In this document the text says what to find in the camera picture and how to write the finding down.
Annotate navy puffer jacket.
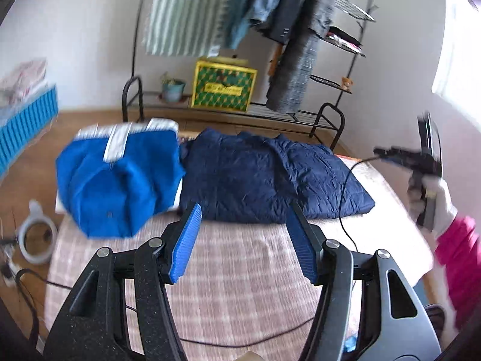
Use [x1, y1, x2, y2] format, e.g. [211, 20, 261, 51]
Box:
[176, 128, 376, 225]

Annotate blue jacket with white stripes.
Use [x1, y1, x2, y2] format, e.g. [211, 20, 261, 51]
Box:
[55, 118, 186, 238]

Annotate black metal clothes rack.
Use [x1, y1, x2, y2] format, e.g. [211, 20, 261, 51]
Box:
[122, 0, 376, 151]

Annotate tangle of cables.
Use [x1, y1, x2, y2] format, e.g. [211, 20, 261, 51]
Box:
[0, 233, 23, 284]

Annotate window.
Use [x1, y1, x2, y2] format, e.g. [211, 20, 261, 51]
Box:
[421, 0, 481, 110]

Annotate teal denim jacket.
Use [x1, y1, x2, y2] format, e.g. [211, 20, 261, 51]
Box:
[216, 0, 256, 49]

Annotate floral folded blanket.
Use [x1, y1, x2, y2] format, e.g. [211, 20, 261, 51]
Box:
[0, 58, 49, 106]

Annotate person's right hand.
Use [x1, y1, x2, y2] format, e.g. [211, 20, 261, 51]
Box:
[408, 177, 458, 236]

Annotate potted plant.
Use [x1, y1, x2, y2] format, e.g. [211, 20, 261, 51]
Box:
[160, 73, 187, 103]

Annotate blue ribbed storage box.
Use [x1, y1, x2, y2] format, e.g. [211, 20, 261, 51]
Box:
[0, 85, 60, 177]

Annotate yellow green gift bag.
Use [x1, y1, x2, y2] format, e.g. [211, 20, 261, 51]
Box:
[190, 57, 258, 113]

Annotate black coat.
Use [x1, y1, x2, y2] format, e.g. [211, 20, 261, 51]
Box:
[263, 0, 312, 44]

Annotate black folded clothes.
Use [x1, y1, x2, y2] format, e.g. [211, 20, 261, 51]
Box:
[327, 26, 363, 46]

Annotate pink white bag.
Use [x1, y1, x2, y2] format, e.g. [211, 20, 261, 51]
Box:
[327, 35, 364, 52]

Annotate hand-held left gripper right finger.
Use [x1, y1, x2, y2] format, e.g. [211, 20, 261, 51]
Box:
[286, 200, 443, 361]

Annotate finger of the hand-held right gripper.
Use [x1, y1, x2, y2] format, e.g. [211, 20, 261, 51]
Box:
[373, 146, 422, 167]

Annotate black cable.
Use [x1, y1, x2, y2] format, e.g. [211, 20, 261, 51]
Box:
[124, 304, 316, 349]
[338, 156, 380, 256]

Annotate white ring lamp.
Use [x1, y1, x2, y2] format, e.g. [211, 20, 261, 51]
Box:
[17, 200, 58, 264]

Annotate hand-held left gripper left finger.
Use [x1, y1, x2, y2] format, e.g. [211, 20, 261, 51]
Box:
[43, 202, 203, 361]

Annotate grey plaid coat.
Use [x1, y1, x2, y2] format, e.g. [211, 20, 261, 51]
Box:
[266, 0, 339, 115]

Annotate green white striped cloth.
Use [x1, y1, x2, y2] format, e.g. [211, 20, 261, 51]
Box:
[143, 0, 241, 57]

